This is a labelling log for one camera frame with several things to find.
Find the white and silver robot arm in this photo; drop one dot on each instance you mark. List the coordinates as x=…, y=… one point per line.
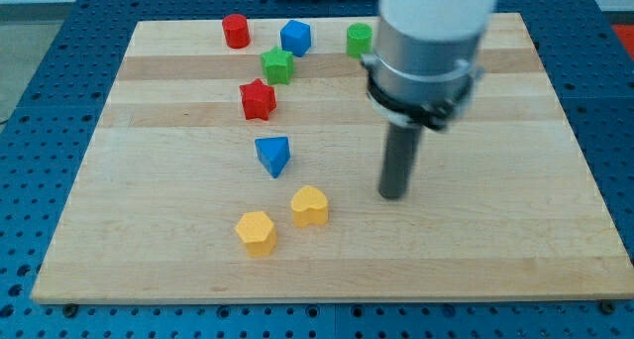
x=422, y=68

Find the yellow heart block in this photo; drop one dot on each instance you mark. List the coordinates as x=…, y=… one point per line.
x=310, y=206

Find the blue triangle block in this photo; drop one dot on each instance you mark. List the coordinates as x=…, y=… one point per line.
x=273, y=153

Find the light wooden board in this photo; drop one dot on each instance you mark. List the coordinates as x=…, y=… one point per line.
x=501, y=207

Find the red star block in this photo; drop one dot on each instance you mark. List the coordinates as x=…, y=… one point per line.
x=258, y=99

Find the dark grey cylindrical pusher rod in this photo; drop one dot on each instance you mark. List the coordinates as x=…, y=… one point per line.
x=398, y=158

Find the yellow hexagon block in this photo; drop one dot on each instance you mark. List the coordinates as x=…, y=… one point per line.
x=257, y=232

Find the green star block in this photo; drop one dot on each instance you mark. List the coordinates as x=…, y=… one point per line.
x=277, y=65

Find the blue cube block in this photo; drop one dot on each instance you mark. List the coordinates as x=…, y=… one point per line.
x=296, y=38

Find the green cylinder block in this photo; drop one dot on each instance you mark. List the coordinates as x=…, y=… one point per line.
x=358, y=40

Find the red cylinder block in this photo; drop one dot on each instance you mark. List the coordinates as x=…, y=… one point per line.
x=236, y=31

